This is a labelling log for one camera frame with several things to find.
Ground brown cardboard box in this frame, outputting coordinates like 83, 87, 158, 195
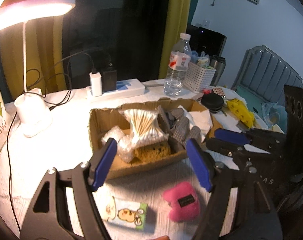
89, 99, 222, 180

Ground black round case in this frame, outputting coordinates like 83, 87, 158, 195
200, 93, 224, 113

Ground person's left hand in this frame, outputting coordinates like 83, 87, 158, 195
151, 236, 170, 240

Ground white desk lamp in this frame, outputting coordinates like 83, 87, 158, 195
0, 0, 77, 138

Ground black monitor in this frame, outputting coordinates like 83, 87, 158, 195
187, 24, 227, 56

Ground pink plush toy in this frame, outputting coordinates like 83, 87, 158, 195
162, 181, 200, 222

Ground white fluffy ball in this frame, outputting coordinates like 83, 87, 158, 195
101, 126, 134, 163

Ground black lamp cable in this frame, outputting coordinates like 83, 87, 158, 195
6, 48, 112, 233

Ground yellow printed bag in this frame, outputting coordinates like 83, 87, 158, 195
226, 99, 255, 128

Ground white power strip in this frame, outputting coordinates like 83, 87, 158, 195
86, 79, 145, 101

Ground colourful patterned card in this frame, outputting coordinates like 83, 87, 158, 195
212, 87, 226, 99

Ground black power adapter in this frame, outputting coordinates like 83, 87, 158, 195
101, 64, 117, 92

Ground white plastic basket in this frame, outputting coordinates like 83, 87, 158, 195
183, 62, 216, 93

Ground cartoon tissue packet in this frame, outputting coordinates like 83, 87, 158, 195
97, 196, 148, 230

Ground white charger plug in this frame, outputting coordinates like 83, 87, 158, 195
90, 72, 103, 97

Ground grey dotted gloves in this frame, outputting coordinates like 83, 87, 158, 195
157, 105, 201, 153

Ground cotton swab bag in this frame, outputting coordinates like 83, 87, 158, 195
123, 109, 168, 149

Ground clear water bottle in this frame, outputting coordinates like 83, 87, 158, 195
163, 33, 192, 97

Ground steel thermos cup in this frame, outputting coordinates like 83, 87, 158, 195
210, 55, 226, 86

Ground brown plush bear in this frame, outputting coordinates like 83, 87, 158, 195
134, 141, 171, 163

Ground grey padded headboard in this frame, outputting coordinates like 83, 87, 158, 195
232, 45, 303, 105

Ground white towel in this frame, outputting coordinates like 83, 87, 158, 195
179, 105, 213, 142

